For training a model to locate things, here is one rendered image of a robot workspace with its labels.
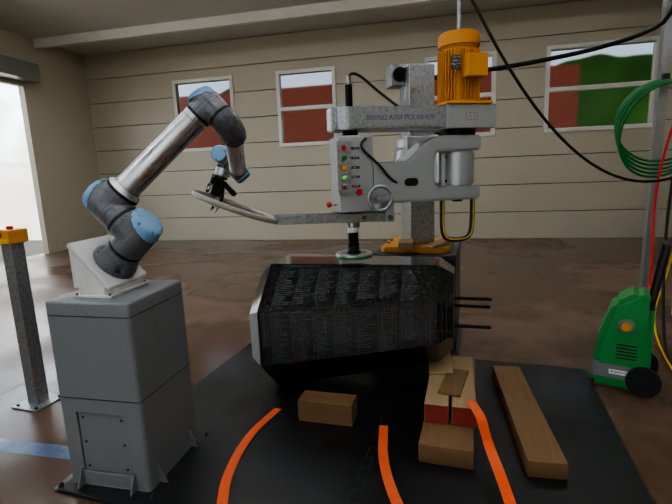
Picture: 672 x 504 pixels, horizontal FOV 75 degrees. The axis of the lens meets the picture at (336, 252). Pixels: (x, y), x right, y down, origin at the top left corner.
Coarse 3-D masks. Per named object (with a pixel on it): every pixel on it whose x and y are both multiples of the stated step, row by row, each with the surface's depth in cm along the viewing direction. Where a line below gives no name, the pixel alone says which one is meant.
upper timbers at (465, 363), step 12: (456, 360) 261; (468, 360) 261; (432, 384) 233; (468, 384) 232; (432, 396) 221; (444, 396) 221; (468, 396) 220; (432, 408) 214; (444, 408) 212; (456, 408) 211; (468, 408) 209; (432, 420) 215; (444, 420) 213; (456, 420) 212; (468, 420) 210
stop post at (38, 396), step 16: (0, 240) 250; (16, 240) 252; (16, 256) 254; (16, 272) 254; (16, 288) 256; (16, 304) 258; (32, 304) 264; (16, 320) 261; (32, 320) 264; (32, 336) 264; (32, 352) 264; (32, 368) 265; (32, 384) 266; (32, 400) 269; (48, 400) 273
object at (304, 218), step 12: (276, 216) 242; (288, 216) 243; (300, 216) 244; (312, 216) 246; (324, 216) 247; (336, 216) 249; (348, 216) 250; (360, 216) 252; (372, 216) 253; (384, 216) 255
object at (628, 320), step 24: (624, 312) 253; (648, 312) 246; (600, 336) 264; (624, 336) 255; (648, 336) 251; (600, 360) 264; (624, 360) 257; (648, 360) 253; (624, 384) 259; (648, 384) 248
